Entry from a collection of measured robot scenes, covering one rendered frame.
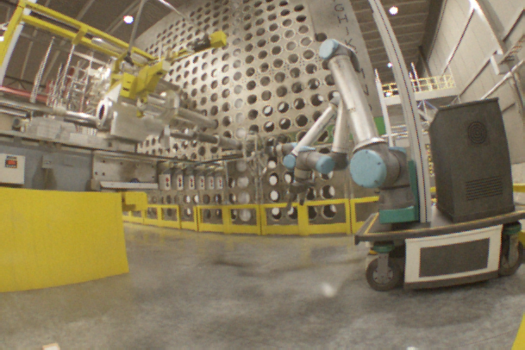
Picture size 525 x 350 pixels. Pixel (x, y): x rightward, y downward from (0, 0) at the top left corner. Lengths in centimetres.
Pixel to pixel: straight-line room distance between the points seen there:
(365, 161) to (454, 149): 46
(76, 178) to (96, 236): 58
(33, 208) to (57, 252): 30
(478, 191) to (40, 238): 223
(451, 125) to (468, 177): 24
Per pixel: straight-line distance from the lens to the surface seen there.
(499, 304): 112
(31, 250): 158
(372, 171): 88
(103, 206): 168
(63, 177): 201
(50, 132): 209
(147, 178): 232
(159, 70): 218
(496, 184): 120
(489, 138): 119
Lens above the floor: 56
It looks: 9 degrees up
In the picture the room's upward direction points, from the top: 4 degrees counter-clockwise
